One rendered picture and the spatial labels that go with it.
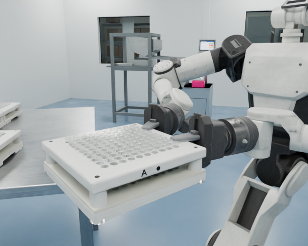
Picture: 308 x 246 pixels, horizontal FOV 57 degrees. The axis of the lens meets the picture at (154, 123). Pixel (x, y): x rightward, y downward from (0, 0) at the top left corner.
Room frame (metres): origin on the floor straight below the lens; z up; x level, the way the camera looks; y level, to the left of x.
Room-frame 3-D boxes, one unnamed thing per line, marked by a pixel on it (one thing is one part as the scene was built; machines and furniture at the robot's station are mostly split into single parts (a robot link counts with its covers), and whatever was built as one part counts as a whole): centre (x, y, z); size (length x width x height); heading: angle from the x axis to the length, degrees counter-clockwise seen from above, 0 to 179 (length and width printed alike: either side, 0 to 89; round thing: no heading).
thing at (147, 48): (4.75, 0.09, 0.75); 1.43 x 1.06 x 1.50; 74
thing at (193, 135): (0.58, -0.07, 1.09); 0.06 x 0.03 x 0.02; 119
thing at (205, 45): (4.11, -0.74, 1.07); 0.23 x 0.10 x 0.62; 74
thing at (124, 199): (0.55, 0.07, 1.02); 0.24 x 0.24 x 0.02; 38
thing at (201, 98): (4.03, -0.50, 0.38); 0.63 x 0.57 x 0.76; 74
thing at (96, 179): (0.55, 0.07, 1.07); 0.25 x 0.24 x 0.02; 38
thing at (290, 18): (0.94, -0.43, 1.36); 0.10 x 0.07 x 0.09; 38
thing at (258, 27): (6.11, -2.56, 1.43); 1.38 x 0.01 x 1.16; 74
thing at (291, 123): (0.67, -0.29, 1.08); 0.13 x 0.07 x 0.09; 56
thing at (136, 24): (7.03, 0.69, 1.43); 1.32 x 0.01 x 1.11; 74
